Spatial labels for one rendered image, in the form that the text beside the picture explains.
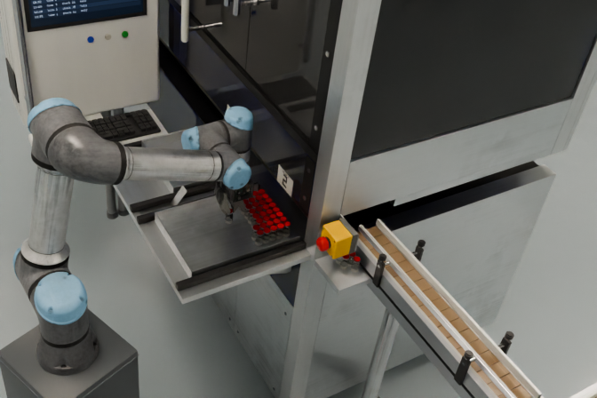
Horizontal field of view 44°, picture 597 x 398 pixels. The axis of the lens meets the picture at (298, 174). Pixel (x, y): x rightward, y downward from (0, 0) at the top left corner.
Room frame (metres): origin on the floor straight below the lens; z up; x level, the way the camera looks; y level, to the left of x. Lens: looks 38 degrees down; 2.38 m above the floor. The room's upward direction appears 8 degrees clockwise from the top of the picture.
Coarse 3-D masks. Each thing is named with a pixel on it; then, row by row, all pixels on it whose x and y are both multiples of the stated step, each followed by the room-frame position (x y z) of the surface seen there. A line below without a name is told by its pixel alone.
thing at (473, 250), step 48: (480, 192) 1.94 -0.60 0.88; (528, 192) 2.03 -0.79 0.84; (432, 240) 1.79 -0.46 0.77; (480, 240) 1.93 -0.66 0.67; (528, 240) 2.10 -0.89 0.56; (240, 288) 1.84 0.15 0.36; (480, 288) 1.99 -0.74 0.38; (240, 336) 1.81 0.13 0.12; (288, 336) 1.57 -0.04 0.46; (336, 336) 1.61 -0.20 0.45; (336, 384) 1.64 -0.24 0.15
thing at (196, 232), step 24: (168, 216) 1.60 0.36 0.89; (192, 216) 1.62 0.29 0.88; (216, 216) 1.63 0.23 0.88; (240, 216) 1.65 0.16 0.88; (168, 240) 1.50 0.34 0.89; (192, 240) 1.52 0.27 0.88; (216, 240) 1.53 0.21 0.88; (240, 240) 1.55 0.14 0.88; (288, 240) 1.54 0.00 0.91; (192, 264) 1.43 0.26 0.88; (216, 264) 1.41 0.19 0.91
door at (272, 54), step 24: (264, 0) 1.87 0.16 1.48; (288, 0) 1.77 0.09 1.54; (312, 0) 1.68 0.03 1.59; (264, 24) 1.86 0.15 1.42; (288, 24) 1.76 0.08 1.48; (312, 24) 1.67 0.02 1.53; (264, 48) 1.85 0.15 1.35; (288, 48) 1.75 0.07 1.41; (312, 48) 1.66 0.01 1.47; (264, 72) 1.84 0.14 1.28; (288, 72) 1.74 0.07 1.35; (312, 72) 1.65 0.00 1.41; (288, 96) 1.73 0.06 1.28; (312, 96) 1.63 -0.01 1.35; (312, 120) 1.62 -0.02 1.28
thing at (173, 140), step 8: (160, 136) 1.95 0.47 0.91; (168, 136) 1.96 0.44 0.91; (176, 136) 1.97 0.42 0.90; (144, 144) 1.89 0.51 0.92; (152, 144) 1.93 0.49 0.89; (160, 144) 1.94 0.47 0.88; (168, 144) 1.95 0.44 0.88; (176, 144) 1.96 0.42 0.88; (256, 160) 1.93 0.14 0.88; (256, 168) 1.86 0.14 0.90; (264, 168) 1.88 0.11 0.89; (168, 184) 1.73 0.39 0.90; (176, 184) 1.75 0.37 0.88; (184, 184) 1.72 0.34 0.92; (192, 184) 1.73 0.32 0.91; (200, 184) 1.75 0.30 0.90
